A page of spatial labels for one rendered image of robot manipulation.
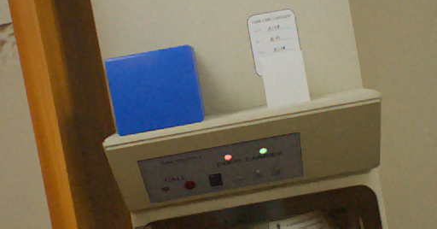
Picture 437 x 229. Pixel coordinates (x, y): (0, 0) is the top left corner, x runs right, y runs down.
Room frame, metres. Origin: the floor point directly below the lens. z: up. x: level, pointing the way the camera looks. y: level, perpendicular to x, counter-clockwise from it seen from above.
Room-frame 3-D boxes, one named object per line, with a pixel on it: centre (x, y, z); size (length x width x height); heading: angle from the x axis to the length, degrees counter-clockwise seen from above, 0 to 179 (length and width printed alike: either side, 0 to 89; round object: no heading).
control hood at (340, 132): (0.99, -0.02, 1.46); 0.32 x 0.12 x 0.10; 89
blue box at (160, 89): (1.00, 0.07, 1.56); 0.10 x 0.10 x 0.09; 89
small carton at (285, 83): (0.99, -0.08, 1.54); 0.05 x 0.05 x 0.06; 84
